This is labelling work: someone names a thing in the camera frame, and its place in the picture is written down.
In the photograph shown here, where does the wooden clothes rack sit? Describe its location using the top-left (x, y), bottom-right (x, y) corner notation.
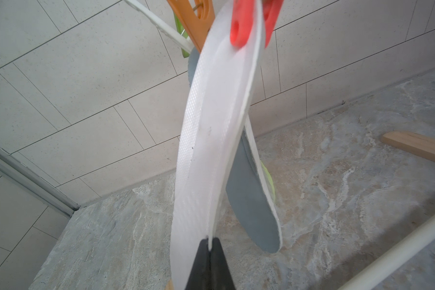
top-left (338, 130), bottom-right (435, 290)

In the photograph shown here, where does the white textured foam insole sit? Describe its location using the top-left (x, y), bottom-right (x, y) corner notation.
top-left (170, 1), bottom-right (265, 290)

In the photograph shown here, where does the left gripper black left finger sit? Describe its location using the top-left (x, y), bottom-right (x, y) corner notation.
top-left (185, 238), bottom-right (211, 290)

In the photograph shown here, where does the grey blue insole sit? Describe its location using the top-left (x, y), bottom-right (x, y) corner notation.
top-left (187, 46), bottom-right (280, 254)

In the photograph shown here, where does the green clip hanger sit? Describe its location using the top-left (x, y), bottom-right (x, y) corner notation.
top-left (126, 1), bottom-right (283, 54)

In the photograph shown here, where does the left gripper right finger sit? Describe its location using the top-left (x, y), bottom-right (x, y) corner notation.
top-left (211, 238), bottom-right (236, 290)

